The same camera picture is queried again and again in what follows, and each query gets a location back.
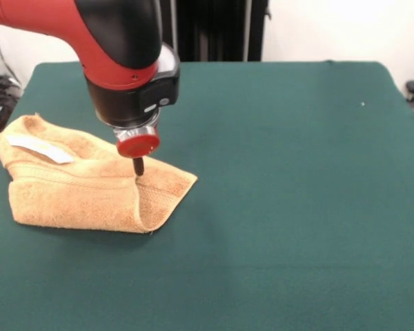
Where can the tan terry towel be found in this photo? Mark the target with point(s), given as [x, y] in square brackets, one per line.
[72, 196]

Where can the dark green table cloth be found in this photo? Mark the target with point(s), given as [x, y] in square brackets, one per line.
[262, 207]

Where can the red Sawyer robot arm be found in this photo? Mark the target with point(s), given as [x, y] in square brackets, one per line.
[117, 41]

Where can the black equipment pile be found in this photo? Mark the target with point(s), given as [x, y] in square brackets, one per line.
[5, 96]

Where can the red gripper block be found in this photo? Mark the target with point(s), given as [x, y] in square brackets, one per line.
[138, 147]

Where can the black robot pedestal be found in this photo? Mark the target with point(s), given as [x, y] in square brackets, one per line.
[221, 31]

